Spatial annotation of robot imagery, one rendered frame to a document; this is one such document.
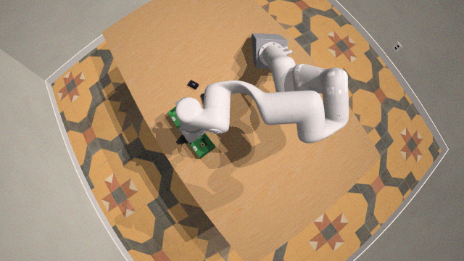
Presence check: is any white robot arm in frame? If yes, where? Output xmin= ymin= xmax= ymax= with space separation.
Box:
xmin=175 ymin=42 xmax=349 ymax=144

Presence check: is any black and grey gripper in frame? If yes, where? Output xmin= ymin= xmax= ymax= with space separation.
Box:
xmin=176 ymin=130 xmax=207 ymax=144

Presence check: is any green rack of bins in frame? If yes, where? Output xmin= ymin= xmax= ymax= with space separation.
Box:
xmin=168 ymin=106 xmax=215 ymax=159

